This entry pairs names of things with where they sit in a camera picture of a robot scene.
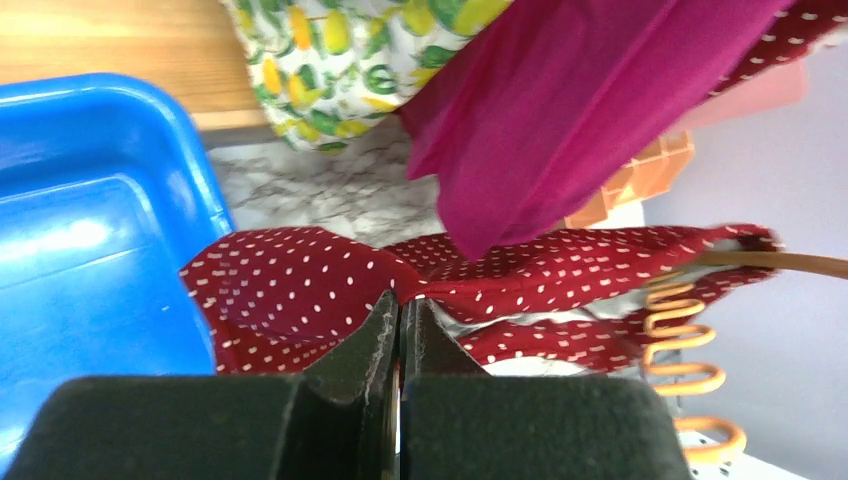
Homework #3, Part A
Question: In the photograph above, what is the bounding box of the peach plastic organizer basket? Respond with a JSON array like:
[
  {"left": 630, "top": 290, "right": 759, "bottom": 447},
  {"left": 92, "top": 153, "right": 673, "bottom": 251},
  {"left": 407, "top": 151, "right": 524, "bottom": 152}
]
[{"left": 563, "top": 131, "right": 695, "bottom": 228}]

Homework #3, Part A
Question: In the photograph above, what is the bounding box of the magenta pleated skirt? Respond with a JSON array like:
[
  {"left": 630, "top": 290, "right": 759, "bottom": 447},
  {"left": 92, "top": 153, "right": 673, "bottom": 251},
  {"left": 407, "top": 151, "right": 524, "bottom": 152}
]
[{"left": 399, "top": 1, "right": 785, "bottom": 261}]

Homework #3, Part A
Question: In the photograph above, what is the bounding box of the orange wavy hanger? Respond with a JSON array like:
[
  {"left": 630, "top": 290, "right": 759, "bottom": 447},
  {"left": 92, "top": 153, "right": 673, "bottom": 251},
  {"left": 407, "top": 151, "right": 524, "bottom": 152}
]
[{"left": 640, "top": 251, "right": 847, "bottom": 464}]

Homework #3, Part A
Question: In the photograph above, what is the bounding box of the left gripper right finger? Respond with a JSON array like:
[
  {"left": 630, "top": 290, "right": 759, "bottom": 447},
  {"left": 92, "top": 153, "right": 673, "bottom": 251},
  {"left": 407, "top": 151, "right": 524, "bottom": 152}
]
[{"left": 399, "top": 301, "right": 690, "bottom": 480}]

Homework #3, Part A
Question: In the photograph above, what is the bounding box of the blue plastic bin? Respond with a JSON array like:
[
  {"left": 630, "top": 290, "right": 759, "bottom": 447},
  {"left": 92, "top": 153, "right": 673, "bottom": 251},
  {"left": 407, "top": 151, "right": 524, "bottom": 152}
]
[{"left": 1, "top": 73, "right": 234, "bottom": 467}]

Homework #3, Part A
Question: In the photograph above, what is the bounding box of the pink clipboard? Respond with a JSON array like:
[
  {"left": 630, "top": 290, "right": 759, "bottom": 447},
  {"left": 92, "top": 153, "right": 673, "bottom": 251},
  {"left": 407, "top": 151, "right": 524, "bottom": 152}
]
[{"left": 665, "top": 60, "right": 809, "bottom": 134}]

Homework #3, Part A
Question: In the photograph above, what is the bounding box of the dark red polka-dot skirt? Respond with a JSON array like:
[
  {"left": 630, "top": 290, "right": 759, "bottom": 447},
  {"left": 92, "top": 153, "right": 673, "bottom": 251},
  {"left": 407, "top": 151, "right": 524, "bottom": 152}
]
[{"left": 179, "top": 224, "right": 779, "bottom": 374}]

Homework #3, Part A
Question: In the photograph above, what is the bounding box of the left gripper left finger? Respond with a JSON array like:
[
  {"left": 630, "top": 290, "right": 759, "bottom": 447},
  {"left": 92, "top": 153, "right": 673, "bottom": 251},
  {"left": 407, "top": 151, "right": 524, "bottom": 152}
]
[{"left": 7, "top": 291, "right": 399, "bottom": 479}]

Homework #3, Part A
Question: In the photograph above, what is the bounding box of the lemon print skirt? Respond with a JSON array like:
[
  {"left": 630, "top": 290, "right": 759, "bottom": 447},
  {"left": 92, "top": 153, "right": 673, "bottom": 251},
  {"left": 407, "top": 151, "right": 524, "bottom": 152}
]
[{"left": 222, "top": 0, "right": 509, "bottom": 154}]

